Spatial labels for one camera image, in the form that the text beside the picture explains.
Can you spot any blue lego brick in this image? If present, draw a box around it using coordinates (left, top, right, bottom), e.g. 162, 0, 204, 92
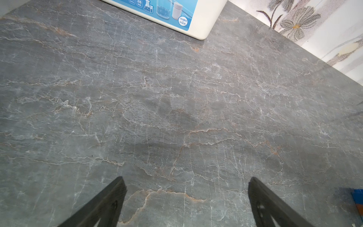
351, 189, 363, 205

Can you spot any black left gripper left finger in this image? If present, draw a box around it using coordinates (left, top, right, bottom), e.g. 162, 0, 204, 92
60, 176, 127, 227

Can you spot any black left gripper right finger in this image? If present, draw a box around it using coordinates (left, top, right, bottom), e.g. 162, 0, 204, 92
248, 177, 312, 227

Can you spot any blue lid storage box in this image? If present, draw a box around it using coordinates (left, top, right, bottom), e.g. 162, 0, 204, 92
104, 0, 227, 40

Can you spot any orange lego brick lower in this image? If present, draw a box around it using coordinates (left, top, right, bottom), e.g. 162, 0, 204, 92
356, 204, 363, 219

